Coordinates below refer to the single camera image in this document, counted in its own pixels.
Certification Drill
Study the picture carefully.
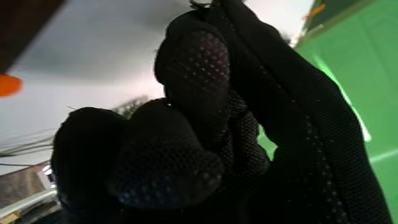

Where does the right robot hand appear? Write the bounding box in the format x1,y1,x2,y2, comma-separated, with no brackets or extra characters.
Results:
47,0,394,224

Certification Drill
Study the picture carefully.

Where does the long thin green sprig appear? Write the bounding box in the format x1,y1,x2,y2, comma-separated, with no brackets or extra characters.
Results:
111,94,152,118

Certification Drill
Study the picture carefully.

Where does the white sheet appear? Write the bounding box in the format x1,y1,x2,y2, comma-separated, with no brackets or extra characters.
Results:
0,0,316,176

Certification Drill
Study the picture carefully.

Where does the bunch of green sprigs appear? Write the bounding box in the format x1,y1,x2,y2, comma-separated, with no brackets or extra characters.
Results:
0,129,58,168

